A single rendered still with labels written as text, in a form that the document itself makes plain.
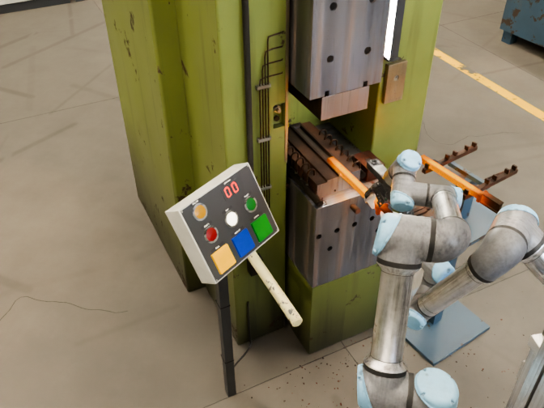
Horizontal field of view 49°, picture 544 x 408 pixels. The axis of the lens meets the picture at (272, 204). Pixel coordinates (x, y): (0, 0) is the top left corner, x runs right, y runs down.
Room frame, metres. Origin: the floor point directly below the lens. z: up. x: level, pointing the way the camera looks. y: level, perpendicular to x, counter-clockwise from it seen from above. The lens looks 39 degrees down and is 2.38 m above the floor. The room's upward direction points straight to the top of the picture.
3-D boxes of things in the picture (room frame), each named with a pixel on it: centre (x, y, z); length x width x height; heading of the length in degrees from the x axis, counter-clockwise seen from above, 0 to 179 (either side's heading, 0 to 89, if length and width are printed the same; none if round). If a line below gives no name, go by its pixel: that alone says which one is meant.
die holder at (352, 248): (2.12, -0.22, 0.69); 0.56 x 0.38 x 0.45; 26
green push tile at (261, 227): (1.58, 0.04, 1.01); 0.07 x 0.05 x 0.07; 141
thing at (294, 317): (1.67, 0.00, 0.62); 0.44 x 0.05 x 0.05; 26
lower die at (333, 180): (2.09, -0.17, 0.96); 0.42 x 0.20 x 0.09; 26
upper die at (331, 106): (2.09, -0.17, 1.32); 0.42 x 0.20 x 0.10; 26
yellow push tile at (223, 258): (1.42, 0.16, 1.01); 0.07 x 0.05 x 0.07; 141
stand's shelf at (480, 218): (1.99, -0.82, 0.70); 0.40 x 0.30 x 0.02; 124
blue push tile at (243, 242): (1.50, 0.10, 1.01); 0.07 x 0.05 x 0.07; 141
